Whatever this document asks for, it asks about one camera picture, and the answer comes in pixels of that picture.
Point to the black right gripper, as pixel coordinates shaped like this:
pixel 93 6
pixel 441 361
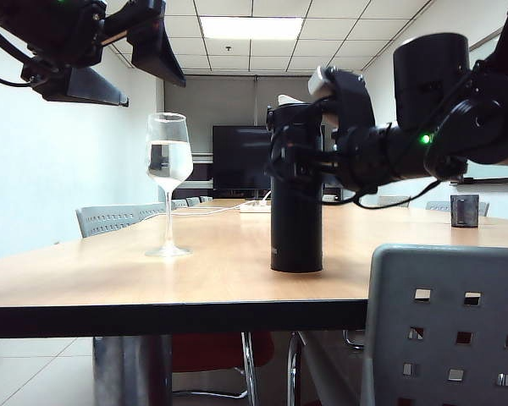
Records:
pixel 351 105

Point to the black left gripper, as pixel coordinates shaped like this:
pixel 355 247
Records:
pixel 67 46

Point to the black thermos cup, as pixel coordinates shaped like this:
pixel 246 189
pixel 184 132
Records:
pixel 296 237

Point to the clear stemmed wine glass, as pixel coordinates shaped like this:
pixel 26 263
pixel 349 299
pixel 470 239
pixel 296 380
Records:
pixel 169 177

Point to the black television screen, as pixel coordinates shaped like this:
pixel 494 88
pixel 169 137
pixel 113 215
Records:
pixel 241 156

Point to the white power strip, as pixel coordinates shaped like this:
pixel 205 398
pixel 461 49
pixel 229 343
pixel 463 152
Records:
pixel 256 207

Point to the ceiling light panel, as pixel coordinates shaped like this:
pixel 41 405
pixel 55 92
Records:
pixel 250 28

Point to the dark square pen holder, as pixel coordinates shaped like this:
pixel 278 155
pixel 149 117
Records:
pixel 465 211

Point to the large grey perforated chair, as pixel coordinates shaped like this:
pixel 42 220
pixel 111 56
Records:
pixel 448 270

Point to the red chair with chrome legs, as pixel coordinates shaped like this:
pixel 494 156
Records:
pixel 220 351

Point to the chrome framed chair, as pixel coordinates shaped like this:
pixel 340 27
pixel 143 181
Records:
pixel 293 372

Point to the grey metal table leg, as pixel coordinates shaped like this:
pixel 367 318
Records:
pixel 127 372

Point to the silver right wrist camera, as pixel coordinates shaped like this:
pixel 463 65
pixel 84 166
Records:
pixel 319 80

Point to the wall whiteboard with tray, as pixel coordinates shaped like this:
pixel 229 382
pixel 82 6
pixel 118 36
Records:
pixel 499 171

